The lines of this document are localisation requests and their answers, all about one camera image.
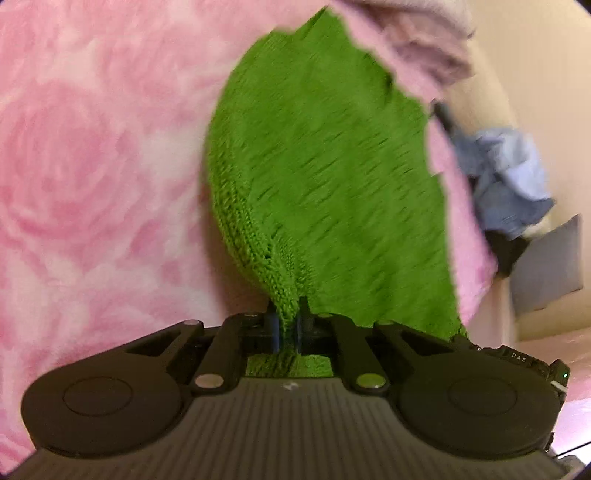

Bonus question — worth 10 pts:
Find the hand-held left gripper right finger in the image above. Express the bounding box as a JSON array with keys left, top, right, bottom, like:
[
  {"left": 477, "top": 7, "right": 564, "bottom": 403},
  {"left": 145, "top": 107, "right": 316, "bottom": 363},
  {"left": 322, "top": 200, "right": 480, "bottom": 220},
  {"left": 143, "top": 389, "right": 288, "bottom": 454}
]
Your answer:
[{"left": 295, "top": 296, "right": 463, "bottom": 395}]

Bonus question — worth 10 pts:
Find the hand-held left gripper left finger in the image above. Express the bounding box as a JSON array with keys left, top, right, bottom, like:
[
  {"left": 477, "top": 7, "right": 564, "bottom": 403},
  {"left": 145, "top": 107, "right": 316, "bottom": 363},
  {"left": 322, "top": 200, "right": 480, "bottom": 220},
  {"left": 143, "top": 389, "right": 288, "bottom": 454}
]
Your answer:
[{"left": 124, "top": 298, "right": 282, "bottom": 395}]

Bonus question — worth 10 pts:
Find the green knitted sweater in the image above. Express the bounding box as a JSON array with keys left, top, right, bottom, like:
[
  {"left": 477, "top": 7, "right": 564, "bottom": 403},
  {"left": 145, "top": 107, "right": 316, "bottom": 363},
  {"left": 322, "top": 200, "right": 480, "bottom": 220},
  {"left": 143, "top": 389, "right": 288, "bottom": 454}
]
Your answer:
[{"left": 205, "top": 7, "right": 468, "bottom": 378}]

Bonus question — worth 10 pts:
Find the grey cushion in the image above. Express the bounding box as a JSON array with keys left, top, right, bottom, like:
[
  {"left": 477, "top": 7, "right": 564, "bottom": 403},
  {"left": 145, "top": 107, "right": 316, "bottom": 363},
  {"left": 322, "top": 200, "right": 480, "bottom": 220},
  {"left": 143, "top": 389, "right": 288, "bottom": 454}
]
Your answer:
[{"left": 509, "top": 214, "right": 584, "bottom": 318}]

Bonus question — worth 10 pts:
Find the light blue cloth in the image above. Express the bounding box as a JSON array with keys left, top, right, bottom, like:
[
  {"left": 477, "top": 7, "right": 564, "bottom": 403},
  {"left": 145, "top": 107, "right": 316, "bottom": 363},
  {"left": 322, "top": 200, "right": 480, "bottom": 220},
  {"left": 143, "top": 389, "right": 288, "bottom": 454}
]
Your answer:
[{"left": 455, "top": 127, "right": 556, "bottom": 241}]

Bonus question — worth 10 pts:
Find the pink floral blanket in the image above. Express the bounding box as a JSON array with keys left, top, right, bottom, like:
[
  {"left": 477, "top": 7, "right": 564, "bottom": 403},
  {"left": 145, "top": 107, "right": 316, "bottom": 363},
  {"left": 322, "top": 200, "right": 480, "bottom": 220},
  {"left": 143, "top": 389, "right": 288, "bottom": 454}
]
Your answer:
[{"left": 0, "top": 0, "right": 500, "bottom": 468}]

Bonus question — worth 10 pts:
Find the lilac ribbed duvet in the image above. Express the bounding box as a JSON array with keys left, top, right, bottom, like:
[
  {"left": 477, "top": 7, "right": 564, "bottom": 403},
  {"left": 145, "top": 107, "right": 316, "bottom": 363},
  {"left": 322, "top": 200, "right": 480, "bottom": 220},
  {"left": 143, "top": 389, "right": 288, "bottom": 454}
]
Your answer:
[{"left": 339, "top": 0, "right": 477, "bottom": 88}]

